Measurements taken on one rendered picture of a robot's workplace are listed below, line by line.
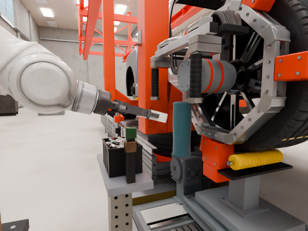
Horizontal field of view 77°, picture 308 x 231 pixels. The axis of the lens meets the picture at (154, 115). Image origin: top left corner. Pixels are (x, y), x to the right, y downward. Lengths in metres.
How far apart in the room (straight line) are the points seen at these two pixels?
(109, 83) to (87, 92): 2.56
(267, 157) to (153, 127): 0.66
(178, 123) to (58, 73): 0.64
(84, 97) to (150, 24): 0.83
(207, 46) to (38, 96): 0.46
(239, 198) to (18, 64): 0.99
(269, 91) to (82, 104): 0.55
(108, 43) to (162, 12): 1.95
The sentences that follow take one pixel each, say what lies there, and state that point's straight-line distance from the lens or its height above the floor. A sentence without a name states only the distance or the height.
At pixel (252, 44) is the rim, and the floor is 0.97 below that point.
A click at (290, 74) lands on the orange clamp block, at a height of 0.83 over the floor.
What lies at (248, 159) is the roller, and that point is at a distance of 0.84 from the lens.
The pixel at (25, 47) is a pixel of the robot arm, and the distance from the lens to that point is 0.42.
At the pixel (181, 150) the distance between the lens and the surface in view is 0.92.
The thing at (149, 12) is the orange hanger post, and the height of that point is 1.26.
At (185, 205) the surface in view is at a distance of 1.26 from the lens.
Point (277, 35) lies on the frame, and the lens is 0.71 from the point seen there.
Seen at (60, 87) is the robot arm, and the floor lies 0.79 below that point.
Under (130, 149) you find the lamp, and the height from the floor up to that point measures 0.58.
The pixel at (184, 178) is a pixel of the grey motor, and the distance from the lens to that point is 1.19.
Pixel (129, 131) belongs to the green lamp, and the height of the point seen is 0.65.
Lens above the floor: 0.77
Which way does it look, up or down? 6 degrees down
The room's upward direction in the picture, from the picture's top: straight up
